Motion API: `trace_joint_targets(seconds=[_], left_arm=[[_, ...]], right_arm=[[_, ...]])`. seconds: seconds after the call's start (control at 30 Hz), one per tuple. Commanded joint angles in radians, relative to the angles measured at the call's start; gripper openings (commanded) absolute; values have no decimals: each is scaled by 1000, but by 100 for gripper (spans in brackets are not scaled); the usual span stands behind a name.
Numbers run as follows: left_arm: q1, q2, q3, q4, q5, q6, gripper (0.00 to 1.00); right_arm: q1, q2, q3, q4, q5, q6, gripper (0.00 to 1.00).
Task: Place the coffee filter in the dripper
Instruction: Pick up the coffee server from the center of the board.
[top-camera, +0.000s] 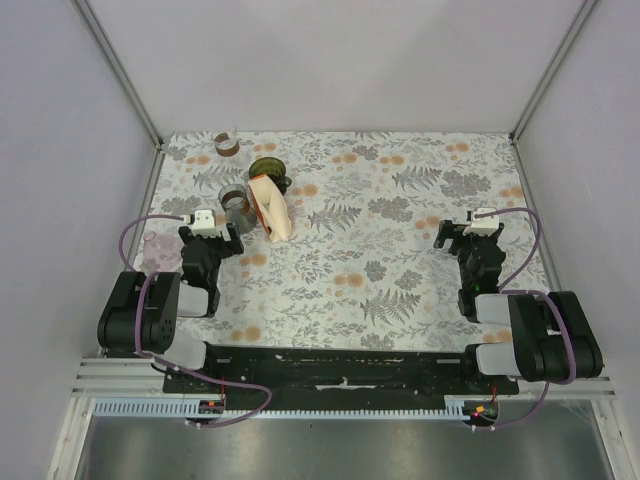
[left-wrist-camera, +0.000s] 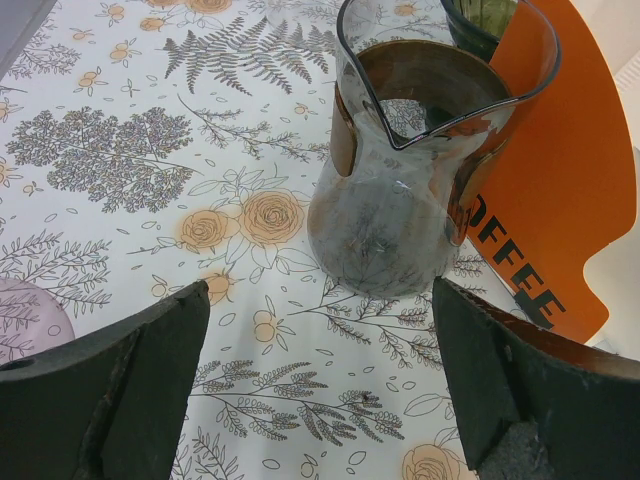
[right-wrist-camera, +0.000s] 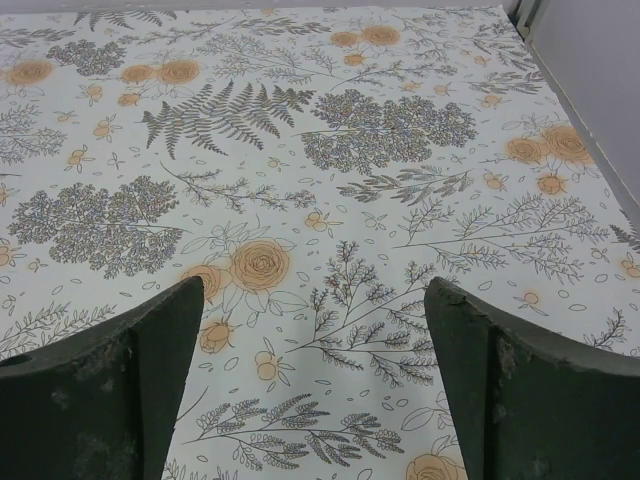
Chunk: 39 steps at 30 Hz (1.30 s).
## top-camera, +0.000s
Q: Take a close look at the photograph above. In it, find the grey glass carafe wooden collar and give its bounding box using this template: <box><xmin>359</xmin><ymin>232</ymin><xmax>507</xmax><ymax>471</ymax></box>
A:
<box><xmin>218</xmin><ymin>184</ymin><xmax>257</xmax><ymax>235</ymax></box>

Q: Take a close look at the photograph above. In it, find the orange coffee filter pack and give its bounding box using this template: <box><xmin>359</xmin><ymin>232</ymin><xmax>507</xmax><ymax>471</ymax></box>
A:
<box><xmin>248</xmin><ymin>175</ymin><xmax>292</xmax><ymax>243</ymax></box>

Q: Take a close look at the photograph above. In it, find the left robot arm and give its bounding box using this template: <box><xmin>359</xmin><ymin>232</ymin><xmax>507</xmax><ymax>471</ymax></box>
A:
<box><xmin>97</xmin><ymin>223</ymin><xmax>244</xmax><ymax>393</ymax></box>

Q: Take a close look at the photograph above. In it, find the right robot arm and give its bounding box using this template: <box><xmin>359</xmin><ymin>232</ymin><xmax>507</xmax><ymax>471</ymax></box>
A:
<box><xmin>434</xmin><ymin>220</ymin><xmax>604</xmax><ymax>394</ymax></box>

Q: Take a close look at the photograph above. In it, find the green glass dripper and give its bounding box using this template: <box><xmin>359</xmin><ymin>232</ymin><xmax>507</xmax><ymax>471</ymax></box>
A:
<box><xmin>249</xmin><ymin>157</ymin><xmax>292</xmax><ymax>194</ymax></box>

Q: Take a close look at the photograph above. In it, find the clear glass carafe brown collar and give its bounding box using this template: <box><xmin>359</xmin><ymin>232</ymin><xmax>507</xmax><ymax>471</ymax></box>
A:
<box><xmin>213</xmin><ymin>128</ymin><xmax>240</xmax><ymax>158</ymax></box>

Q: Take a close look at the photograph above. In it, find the floral patterned table mat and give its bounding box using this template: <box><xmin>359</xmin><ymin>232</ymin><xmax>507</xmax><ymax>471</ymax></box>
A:
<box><xmin>116</xmin><ymin>132</ymin><xmax>548</xmax><ymax>351</ymax></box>

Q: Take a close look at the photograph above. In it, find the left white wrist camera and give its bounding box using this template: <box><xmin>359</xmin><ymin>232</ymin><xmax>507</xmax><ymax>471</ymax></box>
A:
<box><xmin>182</xmin><ymin>209</ymin><xmax>220</xmax><ymax>238</ymax></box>

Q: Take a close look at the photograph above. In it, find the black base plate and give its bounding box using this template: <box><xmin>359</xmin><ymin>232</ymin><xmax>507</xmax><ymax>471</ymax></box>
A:
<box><xmin>163</xmin><ymin>345</ymin><xmax>519</xmax><ymax>412</ymax></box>

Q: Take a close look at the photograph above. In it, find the white slotted cable duct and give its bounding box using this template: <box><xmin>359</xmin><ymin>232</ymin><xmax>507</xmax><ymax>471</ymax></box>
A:
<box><xmin>93</xmin><ymin>395</ymin><xmax>474</xmax><ymax>418</ymax></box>

